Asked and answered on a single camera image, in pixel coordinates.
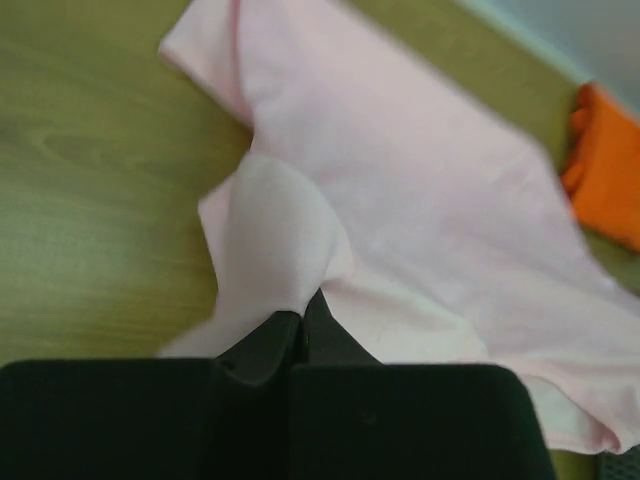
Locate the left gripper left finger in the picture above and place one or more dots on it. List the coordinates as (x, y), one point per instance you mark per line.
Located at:
(171, 418)

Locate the folded orange t shirt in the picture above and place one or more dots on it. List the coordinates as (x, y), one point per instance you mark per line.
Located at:
(602, 172)

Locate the pink t shirt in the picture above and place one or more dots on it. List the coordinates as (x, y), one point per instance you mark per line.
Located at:
(436, 232)

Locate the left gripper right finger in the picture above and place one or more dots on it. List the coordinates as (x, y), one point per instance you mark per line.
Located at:
(351, 417)

